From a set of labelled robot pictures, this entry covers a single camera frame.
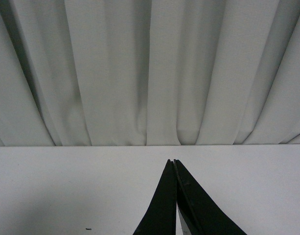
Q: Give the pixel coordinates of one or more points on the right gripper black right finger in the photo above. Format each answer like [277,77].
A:
[199,212]

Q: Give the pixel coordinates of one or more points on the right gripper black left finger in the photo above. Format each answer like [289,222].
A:
[160,217]

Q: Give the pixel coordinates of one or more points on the grey pleated curtain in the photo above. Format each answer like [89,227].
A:
[149,72]

